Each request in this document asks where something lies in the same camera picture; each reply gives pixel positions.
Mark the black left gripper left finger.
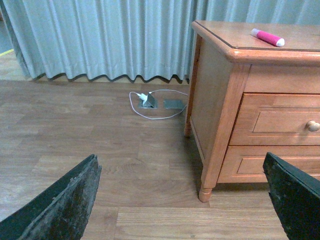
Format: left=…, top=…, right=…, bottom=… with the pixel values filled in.
left=0, top=154, right=102, bottom=240

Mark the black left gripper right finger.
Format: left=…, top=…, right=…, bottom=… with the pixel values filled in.
left=263, top=152, right=320, bottom=240

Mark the wooden drawer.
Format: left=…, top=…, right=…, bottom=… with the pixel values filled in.
left=217, top=146, right=320, bottom=183
left=230, top=93, right=320, bottom=146

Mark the pink marker with white cap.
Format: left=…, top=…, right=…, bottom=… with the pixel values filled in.
left=250, top=28, right=285, bottom=48

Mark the round wooden upper knob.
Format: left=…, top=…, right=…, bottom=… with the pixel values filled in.
left=305, top=120, right=320, bottom=132

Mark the wooden nightstand cabinet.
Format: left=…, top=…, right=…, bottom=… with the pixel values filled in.
left=184, top=20, right=320, bottom=202

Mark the open metal floor socket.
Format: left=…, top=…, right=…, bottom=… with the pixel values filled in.
left=138, top=93, right=158, bottom=109

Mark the white charger plug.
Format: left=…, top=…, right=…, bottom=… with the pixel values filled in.
left=136, top=93, right=148, bottom=101

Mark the closed metal floor plate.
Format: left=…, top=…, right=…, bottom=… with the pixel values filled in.
left=163, top=99, right=185, bottom=110

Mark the grey pleated curtain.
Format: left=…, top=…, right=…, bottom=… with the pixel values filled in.
left=0, top=0, right=320, bottom=80

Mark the white charging cable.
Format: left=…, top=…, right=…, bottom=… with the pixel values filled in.
left=128, top=89, right=190, bottom=121

